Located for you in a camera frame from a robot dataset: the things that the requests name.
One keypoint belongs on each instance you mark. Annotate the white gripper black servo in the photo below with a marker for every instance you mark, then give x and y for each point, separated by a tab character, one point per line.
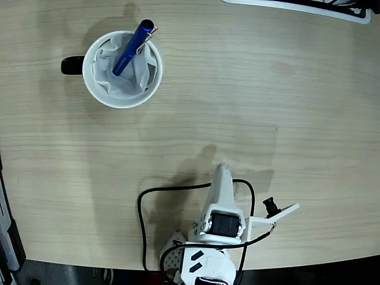
224	223

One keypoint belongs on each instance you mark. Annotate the dark mat with pale border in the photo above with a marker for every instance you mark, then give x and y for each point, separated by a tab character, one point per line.
326	12

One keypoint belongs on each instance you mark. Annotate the blue metallic pen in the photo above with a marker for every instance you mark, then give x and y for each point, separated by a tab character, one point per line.
130	50

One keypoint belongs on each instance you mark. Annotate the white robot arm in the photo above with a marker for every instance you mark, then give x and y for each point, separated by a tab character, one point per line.
213	264

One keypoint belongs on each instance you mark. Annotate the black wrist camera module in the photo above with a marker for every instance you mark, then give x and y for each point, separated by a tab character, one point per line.
270	206

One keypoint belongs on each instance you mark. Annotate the crumpled white tissue paper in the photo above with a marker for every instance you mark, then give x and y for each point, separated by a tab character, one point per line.
124	86

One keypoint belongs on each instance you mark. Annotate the white camera bracket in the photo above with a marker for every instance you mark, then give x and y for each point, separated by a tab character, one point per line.
258	221

